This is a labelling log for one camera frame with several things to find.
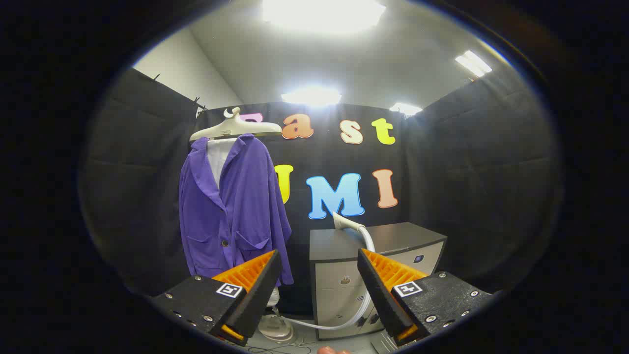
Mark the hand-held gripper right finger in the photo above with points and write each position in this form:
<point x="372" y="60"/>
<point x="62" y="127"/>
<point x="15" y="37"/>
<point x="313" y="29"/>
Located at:
<point x="381" y="295"/>

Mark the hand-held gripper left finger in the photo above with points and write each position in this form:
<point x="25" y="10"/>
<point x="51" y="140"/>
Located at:
<point x="255" y="295"/>

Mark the white garment steamer base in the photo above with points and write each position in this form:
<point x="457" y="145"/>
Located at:
<point x="275" y="328"/>

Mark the purple button jacket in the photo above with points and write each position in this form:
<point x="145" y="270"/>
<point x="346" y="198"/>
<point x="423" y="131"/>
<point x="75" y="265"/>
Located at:
<point x="245" y="206"/>

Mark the cream clothes hanger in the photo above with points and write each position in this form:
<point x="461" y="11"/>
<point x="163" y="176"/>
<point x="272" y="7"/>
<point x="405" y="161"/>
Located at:
<point x="231" y="129"/>

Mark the grey cabinet with black top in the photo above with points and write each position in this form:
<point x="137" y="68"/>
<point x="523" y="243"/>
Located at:
<point x="383" y="236"/>

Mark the white padded ironing form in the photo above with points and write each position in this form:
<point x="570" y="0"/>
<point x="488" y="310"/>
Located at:
<point x="217" y="157"/>

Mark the small ceiling light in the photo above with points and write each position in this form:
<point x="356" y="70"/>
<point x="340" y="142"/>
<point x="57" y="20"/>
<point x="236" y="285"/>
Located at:
<point x="405" y="109"/>

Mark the round ceiling light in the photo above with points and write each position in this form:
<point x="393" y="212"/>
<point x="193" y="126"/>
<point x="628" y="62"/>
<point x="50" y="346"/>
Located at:
<point x="311" y="97"/>

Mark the rectangular ceiling light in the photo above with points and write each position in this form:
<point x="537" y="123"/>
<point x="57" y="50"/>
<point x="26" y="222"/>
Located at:
<point x="473" y="64"/>

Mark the large ceiling light panel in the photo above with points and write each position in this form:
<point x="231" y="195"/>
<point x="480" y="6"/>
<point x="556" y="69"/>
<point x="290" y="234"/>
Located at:
<point x="322" y="12"/>

